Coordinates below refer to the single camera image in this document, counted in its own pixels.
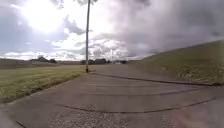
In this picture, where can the distant low buildings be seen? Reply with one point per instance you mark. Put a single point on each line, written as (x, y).
(100, 61)

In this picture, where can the grey concrete path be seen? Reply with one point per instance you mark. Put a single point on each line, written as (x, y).
(113, 96)

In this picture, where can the tall thin pole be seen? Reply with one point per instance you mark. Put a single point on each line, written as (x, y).
(87, 40)

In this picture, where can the distant group of trees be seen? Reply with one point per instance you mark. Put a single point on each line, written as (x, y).
(43, 59)

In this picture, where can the grassy embankment slope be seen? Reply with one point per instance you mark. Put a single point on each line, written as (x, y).
(190, 63)

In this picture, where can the flat green grass field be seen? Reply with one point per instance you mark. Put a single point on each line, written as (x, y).
(26, 80)

